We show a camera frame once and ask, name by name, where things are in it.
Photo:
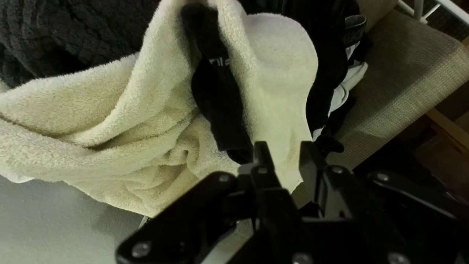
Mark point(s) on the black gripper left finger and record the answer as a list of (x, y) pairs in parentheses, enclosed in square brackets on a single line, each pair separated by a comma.
[(195, 210)]

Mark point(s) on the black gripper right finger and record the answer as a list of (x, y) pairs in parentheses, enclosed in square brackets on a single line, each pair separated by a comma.
[(390, 210)]

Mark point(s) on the white drying rack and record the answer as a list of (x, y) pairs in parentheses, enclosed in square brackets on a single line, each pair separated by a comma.
[(440, 8)]

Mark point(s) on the cream fluffy towel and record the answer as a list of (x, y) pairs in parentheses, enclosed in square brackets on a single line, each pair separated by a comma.
[(97, 127)]

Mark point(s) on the dark grey knitted sweater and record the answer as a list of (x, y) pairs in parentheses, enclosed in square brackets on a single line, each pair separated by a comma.
[(64, 34)]

